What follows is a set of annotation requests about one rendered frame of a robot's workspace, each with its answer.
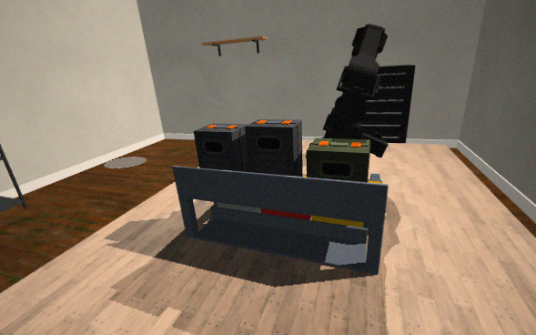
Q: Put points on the yellow bin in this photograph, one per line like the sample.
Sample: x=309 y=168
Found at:
x=339 y=221

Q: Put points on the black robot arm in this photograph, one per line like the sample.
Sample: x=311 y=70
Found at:
x=362 y=72

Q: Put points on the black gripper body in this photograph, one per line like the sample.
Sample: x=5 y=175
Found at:
x=346 y=131

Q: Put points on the red open bin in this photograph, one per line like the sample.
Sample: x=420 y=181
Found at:
x=285 y=214

